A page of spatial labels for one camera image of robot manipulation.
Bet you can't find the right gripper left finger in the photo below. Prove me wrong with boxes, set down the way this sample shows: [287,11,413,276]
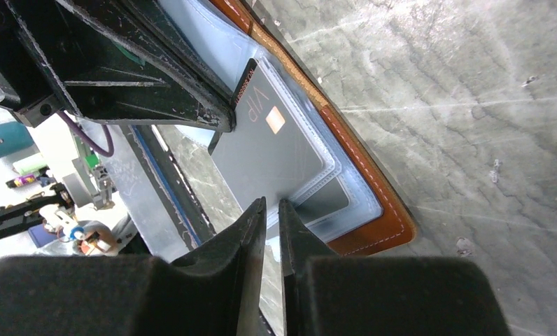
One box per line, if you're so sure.
[0,197,267,335]

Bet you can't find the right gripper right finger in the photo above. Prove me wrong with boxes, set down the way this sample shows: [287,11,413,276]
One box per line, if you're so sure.
[278,199,510,335]

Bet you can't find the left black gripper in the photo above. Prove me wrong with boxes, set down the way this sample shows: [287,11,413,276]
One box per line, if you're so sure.
[0,1,236,132]

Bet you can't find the black VIP credit card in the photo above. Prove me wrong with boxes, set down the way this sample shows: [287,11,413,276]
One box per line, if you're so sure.
[209,59,332,209]

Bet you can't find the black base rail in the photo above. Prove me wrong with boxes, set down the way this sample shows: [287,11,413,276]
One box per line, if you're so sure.
[120,125,216,251]

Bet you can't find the brown leather card holder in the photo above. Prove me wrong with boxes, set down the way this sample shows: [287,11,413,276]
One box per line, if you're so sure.
[162,1,416,256]

